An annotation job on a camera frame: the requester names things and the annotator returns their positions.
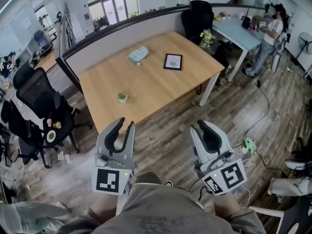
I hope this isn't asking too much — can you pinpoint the yellow flower bouquet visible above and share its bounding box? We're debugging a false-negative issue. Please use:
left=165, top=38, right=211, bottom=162
left=198, top=29, right=217, bottom=49

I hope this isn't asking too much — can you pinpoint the grey partition with black rim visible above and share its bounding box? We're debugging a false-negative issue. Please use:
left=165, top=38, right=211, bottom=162
left=55, top=4, right=269, bottom=95

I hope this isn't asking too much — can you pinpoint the pile of toy fruit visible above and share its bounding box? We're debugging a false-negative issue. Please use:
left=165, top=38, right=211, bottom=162
left=214, top=11, right=232, bottom=22

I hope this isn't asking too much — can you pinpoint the person's grey shirt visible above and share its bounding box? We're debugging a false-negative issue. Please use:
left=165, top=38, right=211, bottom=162
left=56, top=172, right=268, bottom=234

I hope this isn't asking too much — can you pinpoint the white table leg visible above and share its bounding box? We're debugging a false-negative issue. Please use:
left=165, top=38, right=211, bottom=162
left=198, top=71, right=222, bottom=107

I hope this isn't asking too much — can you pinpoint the white plate with greens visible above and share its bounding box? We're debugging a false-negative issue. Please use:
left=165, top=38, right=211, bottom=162
left=46, top=129, right=57, bottom=143

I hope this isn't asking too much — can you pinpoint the person's left forearm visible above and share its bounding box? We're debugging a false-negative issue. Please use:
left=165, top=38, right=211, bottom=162
left=90, top=193, right=123, bottom=218

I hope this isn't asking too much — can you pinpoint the black mesh office chair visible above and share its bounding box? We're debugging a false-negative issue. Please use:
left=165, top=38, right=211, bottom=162
left=0, top=99, right=59, bottom=169
left=12, top=61, right=81, bottom=154

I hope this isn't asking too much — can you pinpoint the crumpled white paper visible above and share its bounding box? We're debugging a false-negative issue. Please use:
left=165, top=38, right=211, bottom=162
left=57, top=150, right=73, bottom=165

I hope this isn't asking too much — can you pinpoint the person's right forearm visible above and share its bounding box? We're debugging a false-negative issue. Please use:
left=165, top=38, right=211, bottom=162
left=213, top=192, right=242, bottom=216

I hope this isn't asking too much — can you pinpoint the tall bookshelf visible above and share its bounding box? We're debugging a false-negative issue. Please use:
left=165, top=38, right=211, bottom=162
left=61, top=2, right=77, bottom=49

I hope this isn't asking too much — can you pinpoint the light blue table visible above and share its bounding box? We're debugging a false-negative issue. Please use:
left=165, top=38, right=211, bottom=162
left=211, top=16, right=263, bottom=83

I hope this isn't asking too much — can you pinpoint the glass entrance door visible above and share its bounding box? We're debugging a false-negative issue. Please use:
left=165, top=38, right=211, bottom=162
left=87, top=0, right=140, bottom=26

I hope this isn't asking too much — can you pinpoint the green power strip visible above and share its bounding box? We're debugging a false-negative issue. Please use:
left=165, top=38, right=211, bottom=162
left=244, top=137, right=257, bottom=156

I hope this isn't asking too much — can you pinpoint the black floor cable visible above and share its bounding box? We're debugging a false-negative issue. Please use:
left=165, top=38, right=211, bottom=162
left=243, top=79, right=272, bottom=137

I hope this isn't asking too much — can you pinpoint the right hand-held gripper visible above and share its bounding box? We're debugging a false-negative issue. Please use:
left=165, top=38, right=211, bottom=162
left=190, top=119, right=248, bottom=196

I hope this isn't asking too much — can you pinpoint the black picture frame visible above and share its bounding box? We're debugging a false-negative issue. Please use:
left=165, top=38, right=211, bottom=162
left=163, top=53, right=183, bottom=71

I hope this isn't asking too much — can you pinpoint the white chair frame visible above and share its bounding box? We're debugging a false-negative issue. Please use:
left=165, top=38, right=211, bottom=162
left=248, top=204, right=286, bottom=234

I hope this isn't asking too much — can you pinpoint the black standing fan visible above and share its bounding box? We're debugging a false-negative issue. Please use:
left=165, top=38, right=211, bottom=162
left=294, top=32, right=312, bottom=61

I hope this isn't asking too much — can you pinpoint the light grey cloth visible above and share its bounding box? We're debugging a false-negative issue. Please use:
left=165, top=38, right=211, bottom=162
left=0, top=200, right=72, bottom=234

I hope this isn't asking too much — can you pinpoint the black high-back office chair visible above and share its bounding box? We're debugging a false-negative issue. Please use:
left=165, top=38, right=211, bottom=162
left=180, top=0, right=215, bottom=45

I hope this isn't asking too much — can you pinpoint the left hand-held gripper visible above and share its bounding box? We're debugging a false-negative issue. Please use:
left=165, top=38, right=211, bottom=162
left=91, top=117, right=136, bottom=196

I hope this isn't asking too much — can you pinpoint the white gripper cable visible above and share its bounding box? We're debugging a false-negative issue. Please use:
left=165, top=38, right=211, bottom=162
left=231, top=144, right=253, bottom=209

